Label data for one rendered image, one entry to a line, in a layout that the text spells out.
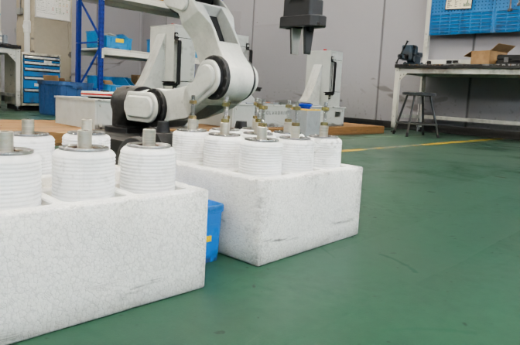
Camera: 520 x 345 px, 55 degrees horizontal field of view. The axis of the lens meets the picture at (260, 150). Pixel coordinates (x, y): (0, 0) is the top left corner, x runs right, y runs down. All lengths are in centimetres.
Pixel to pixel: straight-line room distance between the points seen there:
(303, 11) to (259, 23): 717
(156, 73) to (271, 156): 263
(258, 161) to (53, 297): 49
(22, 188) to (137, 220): 18
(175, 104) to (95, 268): 109
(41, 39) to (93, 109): 439
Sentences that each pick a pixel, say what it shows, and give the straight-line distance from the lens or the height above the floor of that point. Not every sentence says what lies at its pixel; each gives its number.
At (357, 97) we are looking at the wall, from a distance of 704.
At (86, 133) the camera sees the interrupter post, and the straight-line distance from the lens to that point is 83.
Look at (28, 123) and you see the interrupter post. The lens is 105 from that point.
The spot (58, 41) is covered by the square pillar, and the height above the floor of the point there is 92.
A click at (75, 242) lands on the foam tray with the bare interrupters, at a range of 78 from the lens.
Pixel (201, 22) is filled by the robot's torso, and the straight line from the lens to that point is 171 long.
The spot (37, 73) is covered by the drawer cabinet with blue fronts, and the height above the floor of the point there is 45.
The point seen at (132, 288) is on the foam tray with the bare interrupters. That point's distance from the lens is 85.
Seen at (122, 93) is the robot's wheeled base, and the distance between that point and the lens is 209.
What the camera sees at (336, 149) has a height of 22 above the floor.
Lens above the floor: 35
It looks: 6 degrees down
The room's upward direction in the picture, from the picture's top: 3 degrees clockwise
